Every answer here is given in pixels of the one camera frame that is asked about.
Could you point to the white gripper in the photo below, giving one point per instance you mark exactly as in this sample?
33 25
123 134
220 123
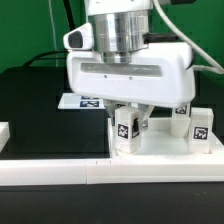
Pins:
160 74

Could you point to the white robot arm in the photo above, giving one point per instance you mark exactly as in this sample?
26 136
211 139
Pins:
114 56

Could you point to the white square table top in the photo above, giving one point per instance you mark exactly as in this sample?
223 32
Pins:
159 147

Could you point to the white marker sheet with tags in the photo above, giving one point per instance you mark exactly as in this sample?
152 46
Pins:
73 101

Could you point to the white U-shaped obstacle fence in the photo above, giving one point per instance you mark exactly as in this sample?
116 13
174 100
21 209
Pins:
101 171

